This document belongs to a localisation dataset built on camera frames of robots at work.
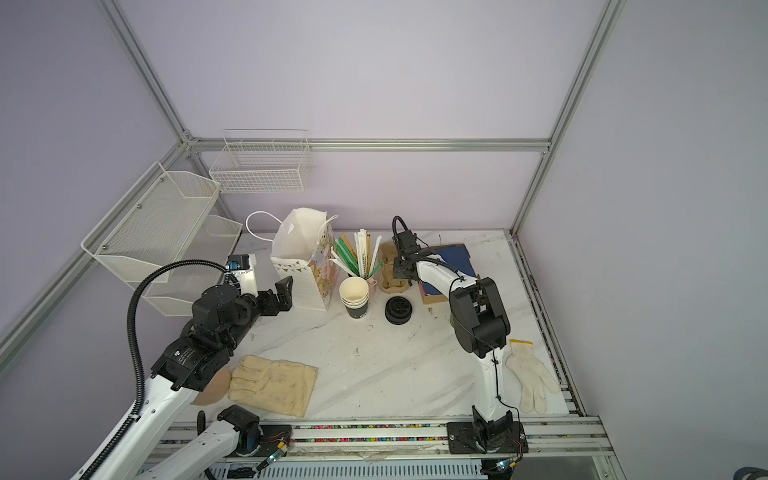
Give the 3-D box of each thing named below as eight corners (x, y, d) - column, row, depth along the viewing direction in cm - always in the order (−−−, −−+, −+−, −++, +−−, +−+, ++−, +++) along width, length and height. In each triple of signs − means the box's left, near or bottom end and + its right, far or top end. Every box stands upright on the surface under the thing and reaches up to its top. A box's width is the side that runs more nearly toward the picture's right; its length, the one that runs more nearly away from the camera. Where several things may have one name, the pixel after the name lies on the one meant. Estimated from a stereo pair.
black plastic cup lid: (384, 324, 96) (384, 318, 93) (385, 302, 101) (384, 296, 98) (412, 324, 96) (412, 318, 93) (411, 302, 101) (411, 296, 98)
